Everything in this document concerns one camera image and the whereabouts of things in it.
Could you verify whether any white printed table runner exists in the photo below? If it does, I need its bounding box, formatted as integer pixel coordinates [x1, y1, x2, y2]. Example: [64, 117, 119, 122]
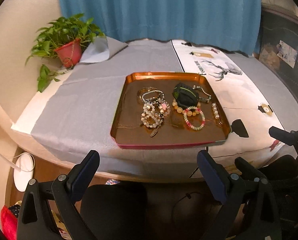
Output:
[171, 40, 283, 163]

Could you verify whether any copper metal tray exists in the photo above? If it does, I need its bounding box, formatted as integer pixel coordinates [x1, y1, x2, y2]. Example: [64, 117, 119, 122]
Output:
[110, 72, 231, 150]

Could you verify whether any black bead bracelet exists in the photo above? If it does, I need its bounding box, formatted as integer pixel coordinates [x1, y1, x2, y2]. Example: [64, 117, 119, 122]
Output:
[141, 89, 165, 104]

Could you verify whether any red flower pot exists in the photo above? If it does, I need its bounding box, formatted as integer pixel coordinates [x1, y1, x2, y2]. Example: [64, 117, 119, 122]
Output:
[54, 38, 82, 68]

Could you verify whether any green potted plant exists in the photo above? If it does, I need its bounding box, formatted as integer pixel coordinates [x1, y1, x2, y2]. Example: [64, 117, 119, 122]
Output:
[25, 13, 105, 93]

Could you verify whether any clear plastic storage box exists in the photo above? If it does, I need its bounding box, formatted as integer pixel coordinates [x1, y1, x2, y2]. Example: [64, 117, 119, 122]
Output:
[259, 7, 298, 103]

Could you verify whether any large cream bead bracelet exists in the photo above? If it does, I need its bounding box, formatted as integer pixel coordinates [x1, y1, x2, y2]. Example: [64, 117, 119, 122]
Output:
[171, 99, 202, 117]

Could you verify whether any pearl charm jewelry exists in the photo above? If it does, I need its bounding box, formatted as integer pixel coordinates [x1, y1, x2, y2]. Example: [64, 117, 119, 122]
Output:
[211, 103, 220, 120]

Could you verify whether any turquoise silver bangle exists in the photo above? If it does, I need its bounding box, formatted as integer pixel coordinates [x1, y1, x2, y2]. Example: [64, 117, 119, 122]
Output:
[192, 85, 212, 103]

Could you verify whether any grey table cloth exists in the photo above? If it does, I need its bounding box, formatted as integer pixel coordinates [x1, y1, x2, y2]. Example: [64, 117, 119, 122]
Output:
[31, 40, 298, 181]

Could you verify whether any pink green bead bracelet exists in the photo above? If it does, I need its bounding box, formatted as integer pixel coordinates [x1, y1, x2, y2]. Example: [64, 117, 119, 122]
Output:
[182, 106, 206, 131]

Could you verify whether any red fabric bag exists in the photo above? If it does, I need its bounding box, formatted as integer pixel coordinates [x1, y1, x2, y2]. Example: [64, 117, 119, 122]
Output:
[0, 206, 18, 240]

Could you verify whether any black smart watch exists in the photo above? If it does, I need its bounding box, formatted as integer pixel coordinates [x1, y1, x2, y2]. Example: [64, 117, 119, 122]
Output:
[172, 82, 199, 108]

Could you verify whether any blue curtain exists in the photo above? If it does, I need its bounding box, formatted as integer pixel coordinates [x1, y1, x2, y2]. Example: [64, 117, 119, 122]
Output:
[60, 0, 261, 54]

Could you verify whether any gold bangle bracelet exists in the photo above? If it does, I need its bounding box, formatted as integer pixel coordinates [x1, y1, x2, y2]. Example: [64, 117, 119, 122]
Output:
[136, 87, 162, 103]

